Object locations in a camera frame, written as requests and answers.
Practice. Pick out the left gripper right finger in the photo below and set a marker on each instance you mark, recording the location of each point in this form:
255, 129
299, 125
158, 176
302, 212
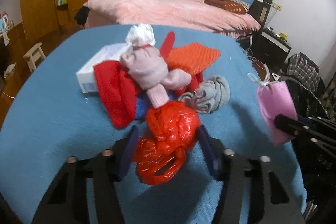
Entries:
270, 201

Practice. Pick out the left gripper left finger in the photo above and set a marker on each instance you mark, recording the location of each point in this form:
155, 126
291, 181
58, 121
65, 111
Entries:
65, 201

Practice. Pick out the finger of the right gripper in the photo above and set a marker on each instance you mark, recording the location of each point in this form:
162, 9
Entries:
292, 128

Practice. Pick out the pink face mask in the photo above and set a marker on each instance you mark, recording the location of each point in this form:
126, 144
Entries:
274, 98

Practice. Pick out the red sock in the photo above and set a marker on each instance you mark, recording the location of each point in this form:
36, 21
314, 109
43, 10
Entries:
165, 49
118, 93

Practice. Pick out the red plastic bag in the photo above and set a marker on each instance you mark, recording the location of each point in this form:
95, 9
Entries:
160, 154

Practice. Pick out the orange bubble wrap sheet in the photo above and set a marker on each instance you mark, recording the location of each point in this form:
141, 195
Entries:
193, 58

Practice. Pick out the white medicine box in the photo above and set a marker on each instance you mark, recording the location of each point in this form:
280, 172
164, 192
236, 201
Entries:
86, 75

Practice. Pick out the black trash bin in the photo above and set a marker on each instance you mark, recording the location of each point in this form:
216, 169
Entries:
317, 168

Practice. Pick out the plaid shirt on chair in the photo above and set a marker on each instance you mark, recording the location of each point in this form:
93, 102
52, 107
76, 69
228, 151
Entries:
301, 68

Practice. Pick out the blue table cloth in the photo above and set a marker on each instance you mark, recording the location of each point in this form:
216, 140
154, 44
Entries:
51, 119

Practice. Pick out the black nightstand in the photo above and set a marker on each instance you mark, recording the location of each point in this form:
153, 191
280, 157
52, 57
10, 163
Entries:
271, 50

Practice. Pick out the grey sock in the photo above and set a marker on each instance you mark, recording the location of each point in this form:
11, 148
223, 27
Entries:
209, 97

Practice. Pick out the yellow plush toy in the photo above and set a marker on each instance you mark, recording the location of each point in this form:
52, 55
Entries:
283, 36

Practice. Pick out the blue plastic glove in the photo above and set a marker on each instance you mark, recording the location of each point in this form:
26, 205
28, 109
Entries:
143, 104

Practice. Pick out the brown dotted cushion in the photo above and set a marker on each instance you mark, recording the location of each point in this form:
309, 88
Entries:
227, 5

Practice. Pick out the pink sock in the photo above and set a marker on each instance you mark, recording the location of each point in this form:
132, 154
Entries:
149, 69

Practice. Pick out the pink bed blanket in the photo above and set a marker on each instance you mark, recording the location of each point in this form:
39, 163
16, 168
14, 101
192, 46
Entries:
192, 14

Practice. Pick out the crumpled white tissue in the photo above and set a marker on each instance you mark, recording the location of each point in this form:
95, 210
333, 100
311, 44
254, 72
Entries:
141, 35

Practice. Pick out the black cloth on bed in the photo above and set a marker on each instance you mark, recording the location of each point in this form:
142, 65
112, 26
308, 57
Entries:
82, 15

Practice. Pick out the wall socket plate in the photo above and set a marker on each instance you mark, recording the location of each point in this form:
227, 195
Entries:
276, 6

